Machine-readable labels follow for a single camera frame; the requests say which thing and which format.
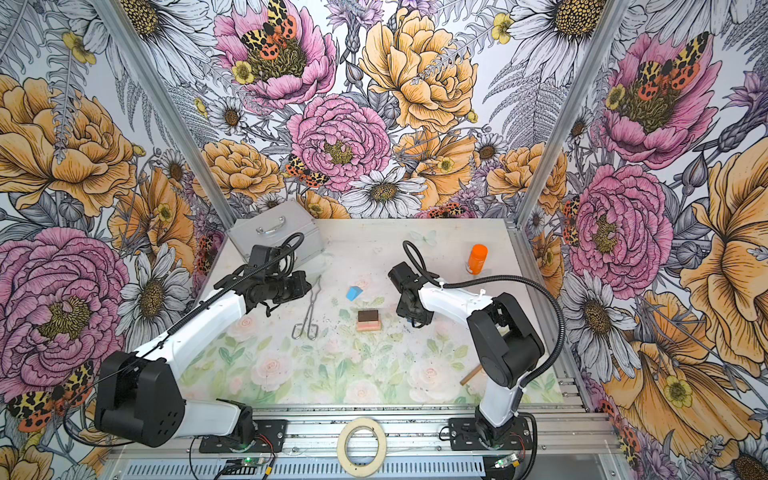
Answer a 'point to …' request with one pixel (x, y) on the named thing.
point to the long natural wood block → (369, 329)
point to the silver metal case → (275, 226)
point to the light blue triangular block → (353, 292)
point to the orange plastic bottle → (478, 258)
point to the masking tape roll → (375, 465)
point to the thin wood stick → (472, 373)
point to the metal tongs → (313, 328)
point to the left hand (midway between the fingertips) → (309, 294)
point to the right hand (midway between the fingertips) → (413, 321)
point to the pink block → (368, 325)
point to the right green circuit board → (511, 459)
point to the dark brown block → (368, 315)
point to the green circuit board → (244, 465)
